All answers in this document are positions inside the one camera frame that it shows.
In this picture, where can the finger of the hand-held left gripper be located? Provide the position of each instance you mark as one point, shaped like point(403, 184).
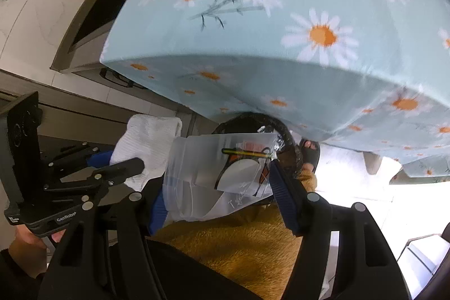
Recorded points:
point(100, 159)
point(123, 168)

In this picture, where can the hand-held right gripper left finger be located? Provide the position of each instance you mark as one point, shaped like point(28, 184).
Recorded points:
point(158, 215)

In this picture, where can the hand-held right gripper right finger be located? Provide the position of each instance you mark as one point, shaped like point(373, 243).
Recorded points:
point(284, 201)

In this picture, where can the large white tissue wad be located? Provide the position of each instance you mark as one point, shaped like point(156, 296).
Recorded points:
point(147, 138)

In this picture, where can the clear plastic zip bag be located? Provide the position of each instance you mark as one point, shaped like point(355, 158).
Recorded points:
point(197, 163)

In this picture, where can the trash bin with black bag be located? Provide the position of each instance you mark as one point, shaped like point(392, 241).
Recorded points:
point(277, 129)

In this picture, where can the person's left forearm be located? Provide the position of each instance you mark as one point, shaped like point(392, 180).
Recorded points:
point(14, 282)

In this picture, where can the person's left hand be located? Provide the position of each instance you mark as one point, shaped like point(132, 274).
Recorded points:
point(28, 247)

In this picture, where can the person's sandalled foot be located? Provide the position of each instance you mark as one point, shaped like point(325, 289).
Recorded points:
point(309, 152)

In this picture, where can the grey kitchen cabinet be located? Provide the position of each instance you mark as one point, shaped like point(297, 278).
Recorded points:
point(70, 110)

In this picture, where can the person's yellow pants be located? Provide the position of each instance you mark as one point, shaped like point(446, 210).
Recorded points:
point(228, 243)

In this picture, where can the black kitchen sink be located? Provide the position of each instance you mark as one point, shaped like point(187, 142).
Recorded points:
point(95, 19)

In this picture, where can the daisy-printed blue tablecloth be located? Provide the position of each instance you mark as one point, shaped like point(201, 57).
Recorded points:
point(246, 40)

